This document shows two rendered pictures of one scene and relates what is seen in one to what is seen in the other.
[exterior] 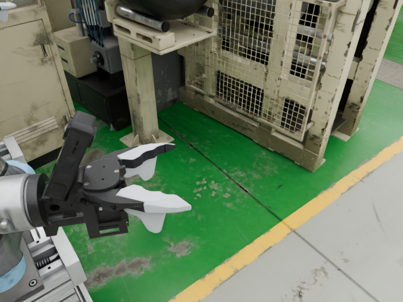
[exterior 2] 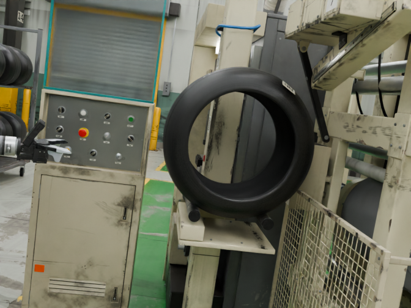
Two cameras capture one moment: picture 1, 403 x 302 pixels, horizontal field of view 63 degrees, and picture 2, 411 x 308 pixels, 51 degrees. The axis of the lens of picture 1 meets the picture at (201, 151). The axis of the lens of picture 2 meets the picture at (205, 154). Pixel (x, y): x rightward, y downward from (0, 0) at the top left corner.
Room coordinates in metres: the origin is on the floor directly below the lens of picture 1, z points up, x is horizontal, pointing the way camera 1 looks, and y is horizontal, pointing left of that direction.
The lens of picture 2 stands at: (0.21, -0.84, 1.33)
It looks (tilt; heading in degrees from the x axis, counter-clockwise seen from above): 7 degrees down; 39
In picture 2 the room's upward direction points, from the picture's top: 8 degrees clockwise
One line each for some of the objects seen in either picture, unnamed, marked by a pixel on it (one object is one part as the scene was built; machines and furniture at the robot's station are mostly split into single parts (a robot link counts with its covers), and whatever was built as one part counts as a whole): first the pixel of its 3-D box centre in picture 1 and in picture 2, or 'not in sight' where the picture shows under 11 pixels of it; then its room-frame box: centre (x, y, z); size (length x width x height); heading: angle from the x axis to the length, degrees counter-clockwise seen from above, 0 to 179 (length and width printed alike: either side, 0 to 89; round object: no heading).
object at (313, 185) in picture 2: not in sight; (303, 173); (2.07, 0.07, 1.05); 0.20 x 0.15 x 0.30; 46
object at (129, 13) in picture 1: (141, 17); (191, 204); (1.54, 0.27, 0.90); 0.35 x 0.05 x 0.05; 46
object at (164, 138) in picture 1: (146, 138); not in sight; (1.81, 0.37, 0.02); 0.27 x 0.27 x 0.04; 46
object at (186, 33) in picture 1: (165, 32); (221, 231); (1.64, 0.18, 0.80); 0.37 x 0.36 x 0.02; 136
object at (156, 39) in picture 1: (142, 32); (189, 219); (1.54, 0.28, 0.84); 0.36 x 0.09 x 0.06; 46
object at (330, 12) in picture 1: (241, 54); (309, 297); (1.72, -0.22, 0.65); 0.90 x 0.02 x 0.70; 46
